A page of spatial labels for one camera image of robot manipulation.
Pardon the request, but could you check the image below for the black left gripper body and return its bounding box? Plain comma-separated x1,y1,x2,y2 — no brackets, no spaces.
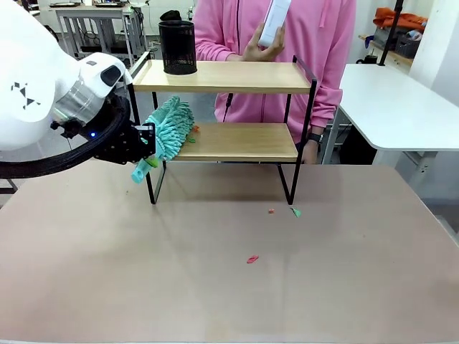
93,120,144,166

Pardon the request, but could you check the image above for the teal chenille duster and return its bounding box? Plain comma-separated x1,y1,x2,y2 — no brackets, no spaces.
130,94,197,186

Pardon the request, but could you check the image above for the black mesh pen holder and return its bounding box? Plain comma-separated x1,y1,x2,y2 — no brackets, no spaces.
158,20,199,77

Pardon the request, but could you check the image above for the white digital alarm clock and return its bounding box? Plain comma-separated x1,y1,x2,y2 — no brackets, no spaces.
257,0,293,49

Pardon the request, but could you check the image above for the person's left forearm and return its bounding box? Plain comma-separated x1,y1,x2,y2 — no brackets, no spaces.
307,84,342,138

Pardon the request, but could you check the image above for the person's right forearm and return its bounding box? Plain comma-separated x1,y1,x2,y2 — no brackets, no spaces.
194,34,248,64

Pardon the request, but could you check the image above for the wooden two-tier metal shelf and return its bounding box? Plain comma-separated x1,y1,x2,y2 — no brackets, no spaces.
123,51,318,206

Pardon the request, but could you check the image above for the person's right hand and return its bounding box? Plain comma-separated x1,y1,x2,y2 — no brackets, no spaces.
240,23,287,63

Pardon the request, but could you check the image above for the person's left hand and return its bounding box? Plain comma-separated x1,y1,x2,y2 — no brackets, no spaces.
301,141,320,166

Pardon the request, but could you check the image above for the grey framed workbench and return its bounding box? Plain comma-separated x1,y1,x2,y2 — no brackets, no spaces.
53,2,148,62

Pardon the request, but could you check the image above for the person in pink hoodie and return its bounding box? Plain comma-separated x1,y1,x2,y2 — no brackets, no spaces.
193,0,358,166

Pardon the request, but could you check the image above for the large white table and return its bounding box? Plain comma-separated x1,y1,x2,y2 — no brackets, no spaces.
321,63,459,166

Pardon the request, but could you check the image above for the grey storage crate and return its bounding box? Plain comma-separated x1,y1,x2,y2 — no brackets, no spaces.
394,34,422,59

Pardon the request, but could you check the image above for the orange cloth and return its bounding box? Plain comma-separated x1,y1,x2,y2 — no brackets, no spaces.
372,7,428,33

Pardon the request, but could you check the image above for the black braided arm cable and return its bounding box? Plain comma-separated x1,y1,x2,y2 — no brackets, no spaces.
0,95,132,180

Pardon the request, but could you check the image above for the black dangling cord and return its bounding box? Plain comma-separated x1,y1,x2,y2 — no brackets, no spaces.
222,93,235,123

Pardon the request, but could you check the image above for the black camera stand pole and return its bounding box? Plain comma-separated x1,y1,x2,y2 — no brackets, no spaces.
379,0,403,68

